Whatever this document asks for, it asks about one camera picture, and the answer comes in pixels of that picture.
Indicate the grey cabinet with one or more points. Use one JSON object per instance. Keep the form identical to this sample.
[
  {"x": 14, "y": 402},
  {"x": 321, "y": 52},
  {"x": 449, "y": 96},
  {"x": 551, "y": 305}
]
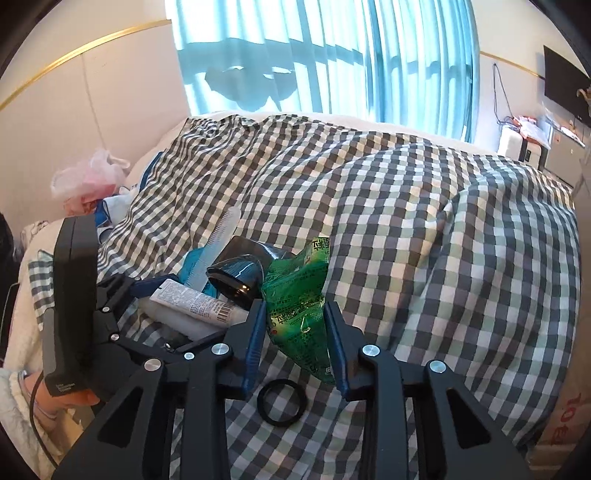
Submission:
[{"x": 568, "y": 157}]

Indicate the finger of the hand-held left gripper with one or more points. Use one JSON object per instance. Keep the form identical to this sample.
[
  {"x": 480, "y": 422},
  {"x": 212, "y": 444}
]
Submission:
[
  {"x": 141, "y": 288},
  {"x": 184, "y": 350}
]

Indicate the blue white garment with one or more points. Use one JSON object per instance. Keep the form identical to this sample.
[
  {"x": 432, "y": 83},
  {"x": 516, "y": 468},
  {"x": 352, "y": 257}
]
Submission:
[{"x": 120, "y": 207}]

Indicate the pink plastic bag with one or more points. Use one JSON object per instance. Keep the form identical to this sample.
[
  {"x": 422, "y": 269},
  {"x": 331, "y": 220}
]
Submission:
[{"x": 87, "y": 180}]

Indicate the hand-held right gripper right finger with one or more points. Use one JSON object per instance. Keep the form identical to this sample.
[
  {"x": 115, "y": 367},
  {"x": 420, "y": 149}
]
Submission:
[{"x": 334, "y": 344}]

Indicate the clear plastic comb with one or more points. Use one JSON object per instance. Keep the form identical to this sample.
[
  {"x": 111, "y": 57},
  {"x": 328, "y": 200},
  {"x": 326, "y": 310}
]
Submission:
[{"x": 217, "y": 249}]

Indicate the white squeeze tube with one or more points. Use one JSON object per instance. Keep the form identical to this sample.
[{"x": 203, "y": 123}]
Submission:
[{"x": 198, "y": 302}]

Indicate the person's left hand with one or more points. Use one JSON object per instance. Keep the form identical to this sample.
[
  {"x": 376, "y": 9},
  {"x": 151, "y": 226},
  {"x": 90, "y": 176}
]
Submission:
[{"x": 60, "y": 401}]

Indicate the green snack packet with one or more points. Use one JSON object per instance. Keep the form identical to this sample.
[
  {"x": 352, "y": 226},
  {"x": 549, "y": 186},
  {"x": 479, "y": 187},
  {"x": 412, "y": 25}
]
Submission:
[{"x": 295, "y": 309}]

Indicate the cardboard box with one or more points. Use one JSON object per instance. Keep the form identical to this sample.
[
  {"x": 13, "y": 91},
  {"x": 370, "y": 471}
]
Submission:
[{"x": 565, "y": 424}]

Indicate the teal window curtain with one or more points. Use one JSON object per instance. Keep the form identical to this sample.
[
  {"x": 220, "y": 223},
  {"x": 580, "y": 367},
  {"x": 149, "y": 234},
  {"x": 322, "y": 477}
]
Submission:
[{"x": 323, "y": 60}]

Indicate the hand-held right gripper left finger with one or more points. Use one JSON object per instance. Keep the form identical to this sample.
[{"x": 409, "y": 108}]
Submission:
[{"x": 254, "y": 341}]

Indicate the checkered blanket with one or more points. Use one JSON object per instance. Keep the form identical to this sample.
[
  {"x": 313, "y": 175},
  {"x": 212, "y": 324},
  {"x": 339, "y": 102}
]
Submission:
[{"x": 415, "y": 230}]

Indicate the white small appliance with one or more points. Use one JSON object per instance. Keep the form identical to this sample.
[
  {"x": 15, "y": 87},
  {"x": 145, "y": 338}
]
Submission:
[{"x": 517, "y": 145}]

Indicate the black wall television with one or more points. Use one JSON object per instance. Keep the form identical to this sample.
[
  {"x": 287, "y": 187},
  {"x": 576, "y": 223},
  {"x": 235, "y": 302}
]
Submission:
[{"x": 565, "y": 83}]

